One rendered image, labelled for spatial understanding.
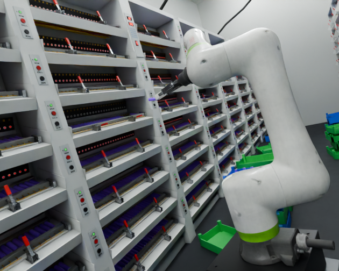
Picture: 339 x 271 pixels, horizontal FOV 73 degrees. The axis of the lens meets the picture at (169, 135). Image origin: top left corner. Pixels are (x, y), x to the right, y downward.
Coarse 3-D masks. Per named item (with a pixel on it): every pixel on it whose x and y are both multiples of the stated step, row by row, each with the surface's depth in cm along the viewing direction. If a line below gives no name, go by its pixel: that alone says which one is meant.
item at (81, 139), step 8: (112, 112) 143; (120, 112) 149; (136, 112) 155; (144, 112) 149; (152, 112) 148; (72, 120) 119; (80, 120) 123; (136, 120) 137; (144, 120) 141; (152, 120) 148; (104, 128) 117; (112, 128) 118; (120, 128) 123; (128, 128) 129; (136, 128) 135; (72, 136) 98; (80, 136) 102; (88, 136) 105; (96, 136) 110; (104, 136) 114; (112, 136) 119; (80, 144) 102
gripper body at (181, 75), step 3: (180, 75) 122; (183, 75) 121; (180, 78) 122; (183, 78) 121; (174, 81) 124; (177, 81) 123; (180, 81) 122; (183, 81) 122; (186, 81) 121; (174, 84) 125; (177, 84) 124; (180, 84) 127; (183, 84) 123; (186, 84) 123
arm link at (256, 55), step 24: (240, 48) 67; (264, 48) 65; (240, 72) 70; (264, 72) 65; (264, 96) 67; (288, 96) 65; (264, 120) 70; (288, 120) 64; (288, 144) 64; (312, 144) 64; (288, 168) 64; (312, 168) 61; (288, 192) 62; (312, 192) 61
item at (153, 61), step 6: (144, 54) 153; (150, 54) 189; (156, 54) 197; (162, 54) 204; (150, 60) 171; (156, 60) 166; (162, 60) 184; (168, 60) 192; (174, 60) 188; (180, 60) 206; (150, 66) 159; (156, 66) 165; (162, 66) 172; (168, 66) 179; (174, 66) 187; (180, 66) 195
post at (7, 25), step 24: (24, 0) 93; (0, 24) 90; (24, 48) 89; (0, 72) 98; (24, 72) 89; (48, 72) 95; (48, 96) 93; (24, 120) 97; (48, 120) 91; (72, 144) 98; (48, 168) 95; (72, 192) 94; (72, 216) 94; (96, 216) 101; (96, 264) 96
